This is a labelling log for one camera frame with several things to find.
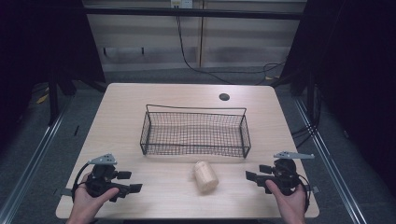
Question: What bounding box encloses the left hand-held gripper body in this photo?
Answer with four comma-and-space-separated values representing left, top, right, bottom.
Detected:
84, 153, 131, 203

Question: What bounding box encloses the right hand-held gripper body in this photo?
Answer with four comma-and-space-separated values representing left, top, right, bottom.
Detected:
257, 150, 309, 198

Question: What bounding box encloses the beige cylindrical roll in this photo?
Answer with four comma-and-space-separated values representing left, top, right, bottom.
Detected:
192, 160, 219, 193

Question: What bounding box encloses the black wire mesh basket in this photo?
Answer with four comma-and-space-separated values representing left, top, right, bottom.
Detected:
139, 104, 252, 160

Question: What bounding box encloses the person's left hand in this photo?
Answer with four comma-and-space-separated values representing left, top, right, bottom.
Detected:
65, 172, 120, 224

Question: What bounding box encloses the person's right hand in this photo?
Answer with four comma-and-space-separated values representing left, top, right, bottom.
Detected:
264, 179, 308, 224

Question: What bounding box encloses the black metal stand leg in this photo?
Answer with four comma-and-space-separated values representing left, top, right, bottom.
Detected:
48, 81, 60, 126

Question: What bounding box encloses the yellow floor tape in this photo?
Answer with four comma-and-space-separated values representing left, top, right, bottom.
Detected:
35, 87, 50, 105

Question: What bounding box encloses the black curtain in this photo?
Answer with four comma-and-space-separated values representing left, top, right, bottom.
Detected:
274, 0, 396, 194
0, 0, 106, 150

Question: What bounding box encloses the black horizontal metal bar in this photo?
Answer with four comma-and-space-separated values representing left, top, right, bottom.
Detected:
83, 7, 304, 21

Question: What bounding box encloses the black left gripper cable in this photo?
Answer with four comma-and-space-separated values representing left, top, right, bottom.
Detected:
71, 161, 92, 203

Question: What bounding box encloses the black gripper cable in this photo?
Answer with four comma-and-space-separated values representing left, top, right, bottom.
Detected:
297, 173, 313, 214
71, 161, 92, 203

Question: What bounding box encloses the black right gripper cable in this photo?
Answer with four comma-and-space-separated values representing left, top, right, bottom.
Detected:
297, 173, 313, 214

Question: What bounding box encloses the silver floor rail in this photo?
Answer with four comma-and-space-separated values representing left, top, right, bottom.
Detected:
293, 96, 368, 224
0, 97, 73, 224

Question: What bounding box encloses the bundle of black floor cables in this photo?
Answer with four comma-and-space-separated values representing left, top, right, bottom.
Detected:
290, 83, 323, 148

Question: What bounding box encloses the long black wall cable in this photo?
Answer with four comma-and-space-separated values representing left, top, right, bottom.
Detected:
176, 14, 287, 85

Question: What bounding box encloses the white wall power outlet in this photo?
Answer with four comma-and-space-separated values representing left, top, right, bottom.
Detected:
170, 0, 194, 9

